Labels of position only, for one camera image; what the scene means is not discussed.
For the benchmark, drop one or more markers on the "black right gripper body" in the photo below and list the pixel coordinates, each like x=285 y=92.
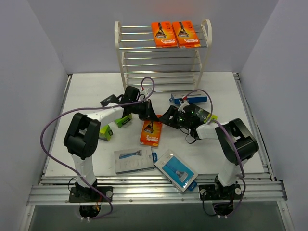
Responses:
x=173 y=118

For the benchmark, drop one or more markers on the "small orange Gillette razor box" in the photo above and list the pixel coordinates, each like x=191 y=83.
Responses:
x=150 y=134

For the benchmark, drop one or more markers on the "grey Harry's box blue razor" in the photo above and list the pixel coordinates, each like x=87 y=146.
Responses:
x=134 y=160

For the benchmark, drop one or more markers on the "orange Gillette Fusion5 razor box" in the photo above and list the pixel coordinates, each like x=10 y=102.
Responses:
x=186 y=35

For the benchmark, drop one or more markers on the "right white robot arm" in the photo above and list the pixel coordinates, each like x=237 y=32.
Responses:
x=236 y=141

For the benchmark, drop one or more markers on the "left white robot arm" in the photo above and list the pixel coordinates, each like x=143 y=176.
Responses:
x=82 y=136

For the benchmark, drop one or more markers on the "white chrome-bar shelf rack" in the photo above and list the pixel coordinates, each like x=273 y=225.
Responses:
x=173 y=69

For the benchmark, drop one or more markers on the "black green Gillette Labs carton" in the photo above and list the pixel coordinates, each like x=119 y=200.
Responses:
x=105 y=133

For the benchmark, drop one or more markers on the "Harry's blade cartridge pack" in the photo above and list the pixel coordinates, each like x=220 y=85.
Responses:
x=180 y=174

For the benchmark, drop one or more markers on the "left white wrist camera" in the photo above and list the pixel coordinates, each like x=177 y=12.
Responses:
x=146 y=91

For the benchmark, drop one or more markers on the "aluminium rail base frame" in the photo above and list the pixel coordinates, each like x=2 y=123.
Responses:
x=151 y=187

